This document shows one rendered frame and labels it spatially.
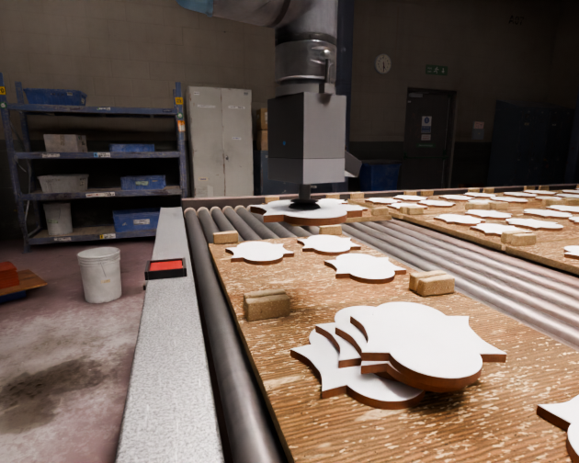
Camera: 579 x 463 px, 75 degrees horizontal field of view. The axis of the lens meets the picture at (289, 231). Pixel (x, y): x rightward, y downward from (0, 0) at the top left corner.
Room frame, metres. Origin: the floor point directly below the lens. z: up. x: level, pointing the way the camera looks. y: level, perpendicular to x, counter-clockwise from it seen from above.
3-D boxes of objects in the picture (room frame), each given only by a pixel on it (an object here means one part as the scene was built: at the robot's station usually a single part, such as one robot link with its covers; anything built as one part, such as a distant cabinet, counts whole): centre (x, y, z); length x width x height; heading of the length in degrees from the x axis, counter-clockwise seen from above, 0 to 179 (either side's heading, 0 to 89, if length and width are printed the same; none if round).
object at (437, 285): (0.54, -0.23, 0.95); 0.06 x 0.02 x 0.03; 108
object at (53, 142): (4.53, 2.63, 1.20); 0.36 x 0.28 x 0.22; 97
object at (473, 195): (1.59, -0.83, 0.94); 0.41 x 0.35 x 0.04; 17
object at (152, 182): (4.80, 1.85, 0.72); 0.50 x 0.38 x 0.16; 102
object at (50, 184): (4.47, 2.67, 0.74); 0.44 x 0.36 x 0.20; 96
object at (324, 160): (0.50, -0.04, 1.17); 0.12 x 0.09 x 0.16; 123
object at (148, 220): (4.76, 1.94, 0.25); 0.62 x 0.42 x 0.22; 117
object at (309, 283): (0.71, -0.03, 0.93); 0.41 x 0.35 x 0.02; 17
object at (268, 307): (0.46, 0.03, 0.95); 0.06 x 0.02 x 0.03; 108
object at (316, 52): (0.49, -0.02, 1.25); 0.08 x 0.08 x 0.05
